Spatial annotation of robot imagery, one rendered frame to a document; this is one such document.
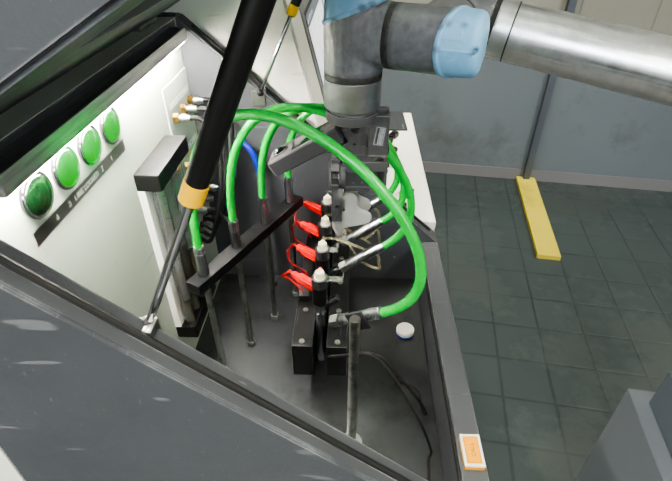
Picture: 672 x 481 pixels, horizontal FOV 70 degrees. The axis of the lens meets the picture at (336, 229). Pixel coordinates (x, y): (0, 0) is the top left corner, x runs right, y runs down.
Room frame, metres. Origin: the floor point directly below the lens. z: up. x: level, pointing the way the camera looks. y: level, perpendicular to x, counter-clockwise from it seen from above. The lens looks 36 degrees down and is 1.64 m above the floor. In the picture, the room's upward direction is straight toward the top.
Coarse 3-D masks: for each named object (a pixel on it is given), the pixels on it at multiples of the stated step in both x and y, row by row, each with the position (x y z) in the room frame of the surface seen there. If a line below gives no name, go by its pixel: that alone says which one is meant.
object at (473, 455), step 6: (468, 438) 0.40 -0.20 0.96; (474, 438) 0.40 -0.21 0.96; (468, 444) 0.39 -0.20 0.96; (474, 444) 0.39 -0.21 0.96; (468, 450) 0.38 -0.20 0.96; (474, 450) 0.38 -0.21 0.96; (462, 456) 0.38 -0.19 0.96; (468, 456) 0.38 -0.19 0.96; (474, 456) 0.38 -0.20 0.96; (480, 456) 0.38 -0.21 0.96; (468, 462) 0.37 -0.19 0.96; (474, 462) 0.37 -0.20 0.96; (480, 462) 0.37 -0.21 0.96; (468, 468) 0.36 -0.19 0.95; (474, 468) 0.36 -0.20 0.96; (480, 468) 0.36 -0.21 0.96
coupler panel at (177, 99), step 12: (180, 72) 0.90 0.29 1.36; (168, 84) 0.83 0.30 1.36; (180, 84) 0.89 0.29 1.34; (168, 96) 0.82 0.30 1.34; (180, 96) 0.88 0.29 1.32; (192, 96) 0.91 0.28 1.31; (168, 108) 0.81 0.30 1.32; (180, 108) 0.86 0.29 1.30; (192, 108) 0.86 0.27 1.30; (168, 120) 0.80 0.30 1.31; (180, 120) 0.82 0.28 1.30; (180, 132) 0.84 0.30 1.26; (192, 132) 0.90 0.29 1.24; (192, 144) 0.89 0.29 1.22; (204, 204) 0.90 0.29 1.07
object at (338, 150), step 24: (240, 120) 0.57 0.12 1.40; (264, 120) 0.55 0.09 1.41; (288, 120) 0.53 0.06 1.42; (336, 144) 0.51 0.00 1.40; (360, 168) 0.49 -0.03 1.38; (384, 192) 0.48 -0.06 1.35; (192, 216) 0.62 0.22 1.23; (192, 240) 0.62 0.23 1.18; (408, 240) 0.46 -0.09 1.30; (384, 312) 0.47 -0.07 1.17
